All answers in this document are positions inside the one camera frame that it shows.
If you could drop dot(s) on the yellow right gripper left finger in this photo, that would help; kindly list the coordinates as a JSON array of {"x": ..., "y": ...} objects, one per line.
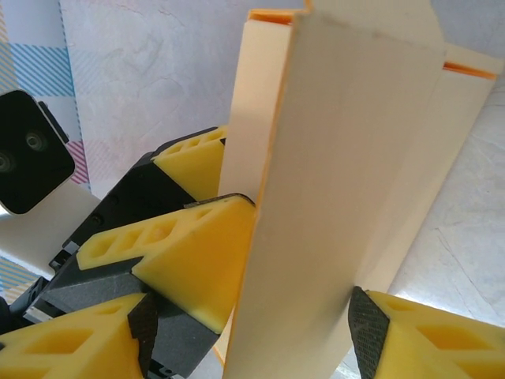
[{"x": 79, "y": 347}]

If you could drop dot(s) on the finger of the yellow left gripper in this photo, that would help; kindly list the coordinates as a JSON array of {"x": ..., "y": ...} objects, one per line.
[
  {"x": 193, "y": 166},
  {"x": 189, "y": 256}
]

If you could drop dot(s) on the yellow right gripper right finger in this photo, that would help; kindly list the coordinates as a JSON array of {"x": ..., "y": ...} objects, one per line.
[{"x": 434, "y": 343}]

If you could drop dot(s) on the yellow paper box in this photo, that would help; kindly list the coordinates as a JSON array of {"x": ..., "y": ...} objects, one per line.
[{"x": 335, "y": 158}]

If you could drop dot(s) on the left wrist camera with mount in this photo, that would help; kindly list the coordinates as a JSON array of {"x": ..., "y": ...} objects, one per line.
[{"x": 31, "y": 158}]

